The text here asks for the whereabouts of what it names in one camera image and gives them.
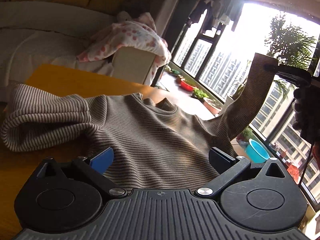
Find brown striped knit sweater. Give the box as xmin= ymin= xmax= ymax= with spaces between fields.
xmin=1 ymin=54 xmax=278 ymax=190

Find hanging clothes on rack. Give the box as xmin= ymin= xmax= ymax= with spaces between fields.
xmin=187 ymin=0 xmax=245 ymax=31

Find dark gloved right hand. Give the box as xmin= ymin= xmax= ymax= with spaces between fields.
xmin=292 ymin=86 xmax=319 ymax=144

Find tall potted palm plant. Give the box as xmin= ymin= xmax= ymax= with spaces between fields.
xmin=232 ymin=12 xmax=318 ymax=100

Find blue plastic basin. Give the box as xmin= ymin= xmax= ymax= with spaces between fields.
xmin=245 ymin=139 xmax=270 ymax=163

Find terracotta plant pot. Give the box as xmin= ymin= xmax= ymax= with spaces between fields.
xmin=203 ymin=98 xmax=222 ymax=115

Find red plastic bowl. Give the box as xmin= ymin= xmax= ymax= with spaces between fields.
xmin=180 ymin=79 xmax=196 ymax=92

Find pink dotted white blanket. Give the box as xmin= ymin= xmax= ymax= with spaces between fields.
xmin=77 ymin=12 xmax=171 ymax=86

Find beige covered sofa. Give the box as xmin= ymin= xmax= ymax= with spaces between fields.
xmin=1 ymin=1 xmax=155 ymax=102

